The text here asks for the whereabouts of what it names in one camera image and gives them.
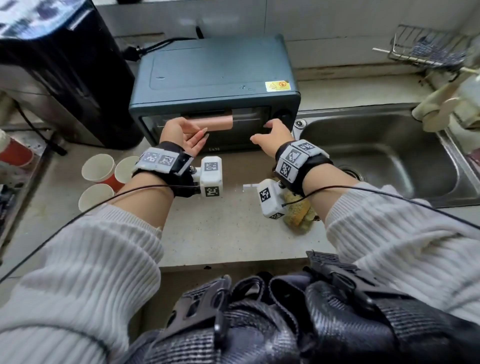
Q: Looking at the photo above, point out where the person's left hand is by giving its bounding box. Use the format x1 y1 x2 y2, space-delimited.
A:
159 117 210 158

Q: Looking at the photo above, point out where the person's right hand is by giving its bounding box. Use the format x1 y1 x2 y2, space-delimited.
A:
250 119 295 158

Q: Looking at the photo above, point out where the person's left forearm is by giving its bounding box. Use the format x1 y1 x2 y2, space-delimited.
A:
0 173 175 364

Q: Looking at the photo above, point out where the person's right forearm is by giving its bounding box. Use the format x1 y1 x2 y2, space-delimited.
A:
302 163 480 328

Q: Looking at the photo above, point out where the dark oven knob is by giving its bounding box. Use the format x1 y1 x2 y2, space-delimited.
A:
272 108 296 129

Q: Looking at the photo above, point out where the white marker cube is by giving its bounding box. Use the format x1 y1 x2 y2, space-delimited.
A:
199 156 224 199
257 179 288 220

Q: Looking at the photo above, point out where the dark teal toaster oven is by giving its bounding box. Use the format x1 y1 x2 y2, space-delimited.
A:
128 34 302 154

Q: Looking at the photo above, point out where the white and red paper cup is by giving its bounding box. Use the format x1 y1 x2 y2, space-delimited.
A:
113 155 142 193
77 183 115 213
81 153 115 185

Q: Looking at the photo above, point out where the yellow sponge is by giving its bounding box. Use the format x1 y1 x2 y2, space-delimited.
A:
282 190 320 234

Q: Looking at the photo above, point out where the stainless steel sink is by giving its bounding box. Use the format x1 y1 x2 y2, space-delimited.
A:
292 103 480 209

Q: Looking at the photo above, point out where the large black appliance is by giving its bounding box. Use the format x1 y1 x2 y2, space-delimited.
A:
0 0 145 151

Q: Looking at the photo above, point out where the grey tray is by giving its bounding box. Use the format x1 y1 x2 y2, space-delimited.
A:
0 130 54 249

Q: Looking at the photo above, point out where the cream faucet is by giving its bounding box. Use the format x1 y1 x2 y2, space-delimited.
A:
411 70 480 133

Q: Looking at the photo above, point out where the black chest harness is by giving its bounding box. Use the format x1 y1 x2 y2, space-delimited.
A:
123 250 480 364

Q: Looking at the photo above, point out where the copper oven door handle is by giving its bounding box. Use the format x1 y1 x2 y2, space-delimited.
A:
184 115 234 132

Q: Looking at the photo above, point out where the black marker wrist strap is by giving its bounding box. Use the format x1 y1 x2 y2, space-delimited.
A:
272 139 334 197
132 141 196 199

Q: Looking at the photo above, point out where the black oven power cable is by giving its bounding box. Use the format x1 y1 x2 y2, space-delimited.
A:
123 36 200 61

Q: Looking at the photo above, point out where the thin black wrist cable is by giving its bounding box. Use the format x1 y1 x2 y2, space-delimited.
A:
0 183 202 284
281 185 480 230

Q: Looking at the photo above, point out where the black appliance cable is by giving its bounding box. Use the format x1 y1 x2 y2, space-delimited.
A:
14 100 68 157

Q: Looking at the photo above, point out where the metal wire rack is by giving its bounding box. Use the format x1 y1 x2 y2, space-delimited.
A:
388 24 474 71

